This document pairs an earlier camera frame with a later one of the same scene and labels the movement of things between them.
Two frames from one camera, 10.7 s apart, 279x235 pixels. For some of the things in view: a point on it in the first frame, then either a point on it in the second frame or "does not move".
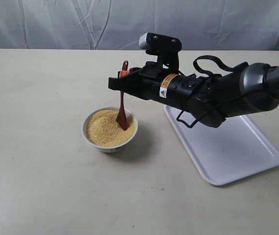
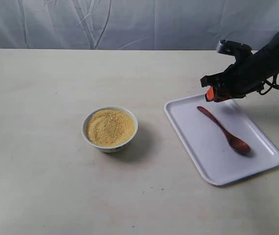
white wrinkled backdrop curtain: (200, 25) does not move
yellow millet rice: (104, 129) does not move
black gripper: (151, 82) → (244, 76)
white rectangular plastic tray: (235, 150) does not move
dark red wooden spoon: (122, 118) → (236, 144)
